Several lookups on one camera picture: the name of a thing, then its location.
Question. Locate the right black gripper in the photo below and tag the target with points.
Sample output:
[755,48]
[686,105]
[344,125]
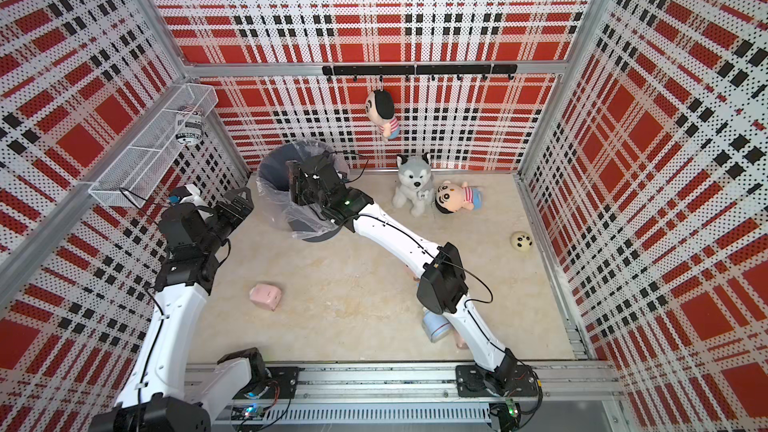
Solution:
[296,185]

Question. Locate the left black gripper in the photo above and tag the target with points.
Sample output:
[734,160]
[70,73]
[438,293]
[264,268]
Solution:
[245,208]

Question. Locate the grey bin with plastic liner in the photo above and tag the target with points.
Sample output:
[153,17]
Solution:
[274,185]

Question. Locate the pink sharpener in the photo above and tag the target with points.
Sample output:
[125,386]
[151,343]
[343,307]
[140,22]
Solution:
[460,342]
[265,296]

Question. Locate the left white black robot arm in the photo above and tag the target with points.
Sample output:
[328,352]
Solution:
[153,397]

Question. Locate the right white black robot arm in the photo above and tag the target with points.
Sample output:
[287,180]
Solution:
[442,289]

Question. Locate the blue sharpener front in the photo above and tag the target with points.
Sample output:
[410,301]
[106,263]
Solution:
[435,326]

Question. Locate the black white can in basket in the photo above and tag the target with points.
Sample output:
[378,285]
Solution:
[189,126]

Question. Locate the husky plush toy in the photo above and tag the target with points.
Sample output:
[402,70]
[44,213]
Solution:
[415,183]

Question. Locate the hanging cartoon boy doll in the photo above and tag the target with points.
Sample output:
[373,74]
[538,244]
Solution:
[380,110]

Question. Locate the lying cartoon boy doll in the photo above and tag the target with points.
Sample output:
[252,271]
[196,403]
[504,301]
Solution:
[451,197]

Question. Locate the left green circuit board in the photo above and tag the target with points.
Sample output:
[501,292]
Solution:
[247,413]

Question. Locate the green circuit board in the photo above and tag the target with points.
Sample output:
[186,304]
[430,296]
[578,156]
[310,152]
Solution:
[504,417]
[247,413]

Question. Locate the cream panda face ball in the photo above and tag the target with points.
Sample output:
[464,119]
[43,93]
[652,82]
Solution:
[521,241]

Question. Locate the right green circuit board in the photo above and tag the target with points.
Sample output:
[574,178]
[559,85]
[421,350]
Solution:
[504,417]

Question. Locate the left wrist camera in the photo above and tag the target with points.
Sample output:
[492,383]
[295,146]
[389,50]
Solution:
[186,194]

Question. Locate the white wire wall basket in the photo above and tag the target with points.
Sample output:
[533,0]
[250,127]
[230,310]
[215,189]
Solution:
[132,177]

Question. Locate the black wall hook rail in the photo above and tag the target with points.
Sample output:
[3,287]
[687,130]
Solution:
[356,71]

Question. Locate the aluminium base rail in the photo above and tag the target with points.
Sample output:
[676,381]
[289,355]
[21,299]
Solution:
[577,396]

